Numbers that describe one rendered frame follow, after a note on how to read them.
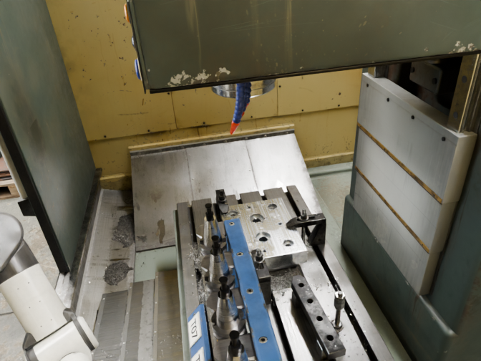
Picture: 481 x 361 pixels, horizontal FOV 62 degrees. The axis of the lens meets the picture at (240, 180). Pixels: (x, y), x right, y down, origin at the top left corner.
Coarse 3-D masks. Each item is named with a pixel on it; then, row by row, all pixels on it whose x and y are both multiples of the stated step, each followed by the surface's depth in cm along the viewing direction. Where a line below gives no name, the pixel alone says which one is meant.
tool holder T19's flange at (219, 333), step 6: (240, 312) 74; (240, 318) 74; (216, 324) 72; (240, 324) 71; (216, 330) 71; (222, 330) 70; (228, 330) 70; (240, 330) 71; (216, 336) 72; (222, 336) 70; (228, 336) 70
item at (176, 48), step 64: (128, 0) 53; (192, 0) 54; (256, 0) 56; (320, 0) 57; (384, 0) 59; (448, 0) 61; (192, 64) 59; (256, 64) 60; (320, 64) 62; (384, 64) 65
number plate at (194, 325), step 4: (196, 316) 107; (192, 320) 108; (196, 320) 106; (188, 324) 109; (192, 324) 107; (196, 324) 105; (188, 328) 108; (192, 328) 106; (196, 328) 104; (200, 328) 103; (192, 332) 105; (196, 332) 103; (200, 332) 102; (192, 336) 104; (196, 336) 103; (200, 336) 101; (192, 340) 104; (196, 340) 102; (192, 344) 103
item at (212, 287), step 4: (228, 268) 83; (208, 272) 83; (232, 272) 83; (204, 276) 82; (208, 276) 82; (232, 276) 81; (208, 280) 82; (228, 280) 80; (232, 280) 80; (208, 284) 80; (212, 284) 80; (216, 284) 80; (220, 284) 80; (228, 284) 80; (232, 284) 80; (208, 288) 80; (212, 288) 79; (216, 288) 79; (232, 288) 81; (208, 292) 81
